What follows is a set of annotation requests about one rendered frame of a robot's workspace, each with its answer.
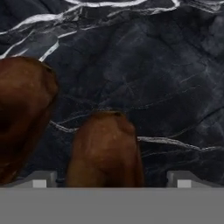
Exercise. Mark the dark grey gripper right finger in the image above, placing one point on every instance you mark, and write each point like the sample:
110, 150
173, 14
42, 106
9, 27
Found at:
183, 178

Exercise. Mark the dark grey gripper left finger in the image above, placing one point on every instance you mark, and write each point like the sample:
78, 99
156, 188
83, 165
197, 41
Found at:
40, 178

